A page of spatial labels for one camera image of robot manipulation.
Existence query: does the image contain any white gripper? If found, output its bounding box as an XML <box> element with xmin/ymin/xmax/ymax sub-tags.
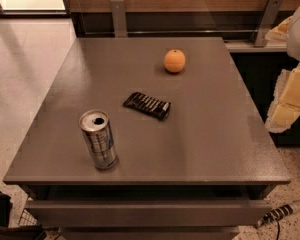
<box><xmin>265</xmin><ymin>6</ymin><xmax>300</xmax><ymax>133</ymax></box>

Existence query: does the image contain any silver redbull can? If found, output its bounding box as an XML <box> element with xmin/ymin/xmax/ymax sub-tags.
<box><xmin>79</xmin><ymin>109</ymin><xmax>117</xmax><ymax>170</ymax></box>

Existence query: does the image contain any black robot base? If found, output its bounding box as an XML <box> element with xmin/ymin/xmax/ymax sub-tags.
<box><xmin>0</xmin><ymin>191</ymin><xmax>46</xmax><ymax>240</ymax></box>

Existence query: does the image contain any orange fruit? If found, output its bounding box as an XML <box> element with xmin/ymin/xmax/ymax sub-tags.
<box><xmin>164</xmin><ymin>49</ymin><xmax>186</xmax><ymax>73</ymax></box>

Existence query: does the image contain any black snack bar wrapper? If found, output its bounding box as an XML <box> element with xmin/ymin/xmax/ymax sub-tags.
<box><xmin>123</xmin><ymin>92</ymin><xmax>171</xmax><ymax>121</ymax></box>

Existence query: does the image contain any grey table drawer front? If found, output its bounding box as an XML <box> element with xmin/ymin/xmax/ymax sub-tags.
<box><xmin>26</xmin><ymin>200</ymin><xmax>270</xmax><ymax>227</ymax></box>

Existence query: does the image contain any right metal bracket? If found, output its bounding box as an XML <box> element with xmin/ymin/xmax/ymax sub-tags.
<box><xmin>253</xmin><ymin>0</ymin><xmax>283</xmax><ymax>48</ymax></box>

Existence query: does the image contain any metal bracket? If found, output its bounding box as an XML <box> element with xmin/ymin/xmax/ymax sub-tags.
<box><xmin>253</xmin><ymin>0</ymin><xmax>283</xmax><ymax>48</ymax></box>
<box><xmin>110</xmin><ymin>0</ymin><xmax>128</xmax><ymax>38</ymax></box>

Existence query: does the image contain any left metal bracket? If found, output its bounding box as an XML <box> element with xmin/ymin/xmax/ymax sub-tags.
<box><xmin>110</xmin><ymin>0</ymin><xmax>128</xmax><ymax>38</ymax></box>

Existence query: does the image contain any wire mesh basket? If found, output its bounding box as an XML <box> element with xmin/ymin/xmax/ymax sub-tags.
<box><xmin>18</xmin><ymin>208</ymin><xmax>38</xmax><ymax>226</ymax></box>

